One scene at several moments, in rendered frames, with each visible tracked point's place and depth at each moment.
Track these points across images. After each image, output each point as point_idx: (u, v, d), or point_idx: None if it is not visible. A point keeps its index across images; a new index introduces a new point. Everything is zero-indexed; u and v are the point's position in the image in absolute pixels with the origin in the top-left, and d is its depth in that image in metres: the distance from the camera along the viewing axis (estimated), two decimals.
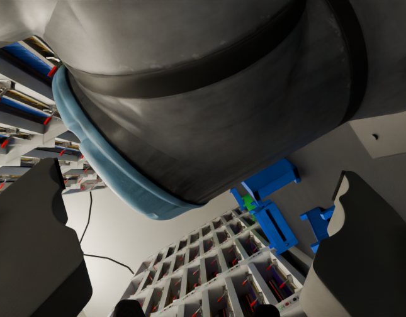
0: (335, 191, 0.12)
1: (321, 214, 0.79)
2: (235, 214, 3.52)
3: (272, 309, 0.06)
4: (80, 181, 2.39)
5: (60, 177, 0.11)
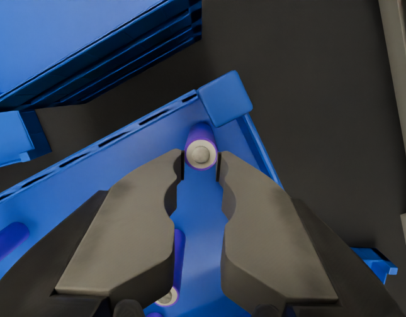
0: (217, 172, 0.12)
1: None
2: None
3: (272, 309, 0.06)
4: None
5: (182, 168, 0.12)
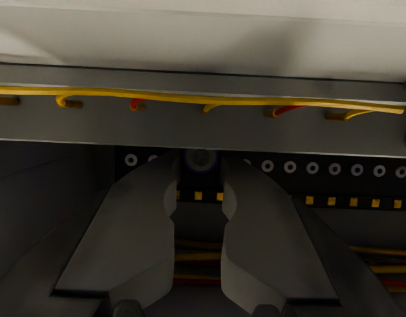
0: (218, 172, 0.12)
1: None
2: None
3: (272, 309, 0.06)
4: None
5: (181, 168, 0.12)
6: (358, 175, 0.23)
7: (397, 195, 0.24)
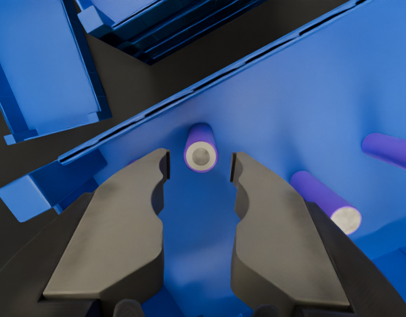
0: (231, 173, 0.12)
1: None
2: None
3: (272, 309, 0.06)
4: None
5: (167, 167, 0.12)
6: None
7: None
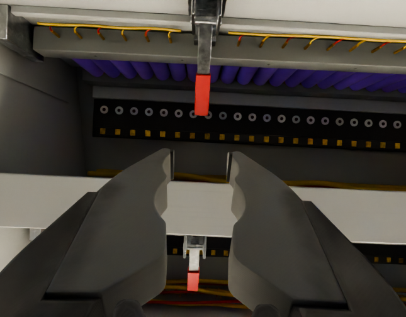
0: (228, 173, 0.12)
1: None
2: None
3: (272, 309, 0.06)
4: None
5: (171, 167, 0.12)
6: (253, 120, 0.35)
7: (281, 135, 0.36)
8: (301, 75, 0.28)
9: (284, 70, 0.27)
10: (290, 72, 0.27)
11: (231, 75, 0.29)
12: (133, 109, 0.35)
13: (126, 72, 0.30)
